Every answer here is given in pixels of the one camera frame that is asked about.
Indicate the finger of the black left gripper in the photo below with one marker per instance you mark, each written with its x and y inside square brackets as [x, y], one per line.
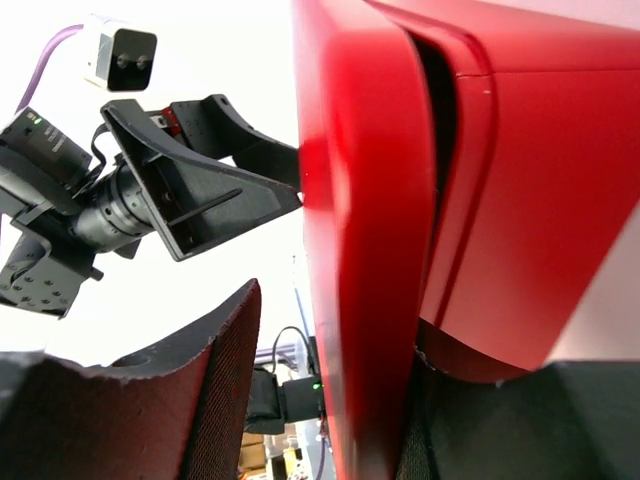
[195, 202]
[212, 127]

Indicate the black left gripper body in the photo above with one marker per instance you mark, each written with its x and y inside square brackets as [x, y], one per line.
[67, 210]

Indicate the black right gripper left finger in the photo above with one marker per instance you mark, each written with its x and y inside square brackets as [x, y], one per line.
[173, 410]

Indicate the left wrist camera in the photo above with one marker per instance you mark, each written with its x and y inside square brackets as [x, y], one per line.
[120, 56]

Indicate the red chocolate box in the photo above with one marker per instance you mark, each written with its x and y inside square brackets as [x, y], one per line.
[537, 127]

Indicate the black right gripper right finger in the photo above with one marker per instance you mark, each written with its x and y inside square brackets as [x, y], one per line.
[472, 417]

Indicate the red box lid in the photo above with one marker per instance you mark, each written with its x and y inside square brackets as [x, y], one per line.
[367, 156]

